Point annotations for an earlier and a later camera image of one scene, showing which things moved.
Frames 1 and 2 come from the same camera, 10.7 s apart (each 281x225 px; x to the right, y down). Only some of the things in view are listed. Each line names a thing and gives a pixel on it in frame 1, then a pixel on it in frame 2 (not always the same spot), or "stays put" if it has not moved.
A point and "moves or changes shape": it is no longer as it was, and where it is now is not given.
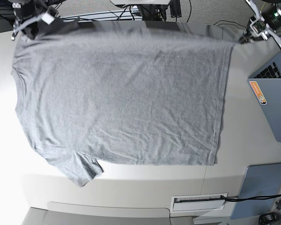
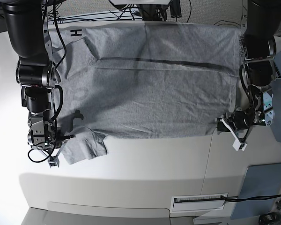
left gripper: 31,30 → 43,136
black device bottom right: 269,218 stays put
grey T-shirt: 90,89 moves or changes shape
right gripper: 273,16 → 239,123
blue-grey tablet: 260,180 stays put
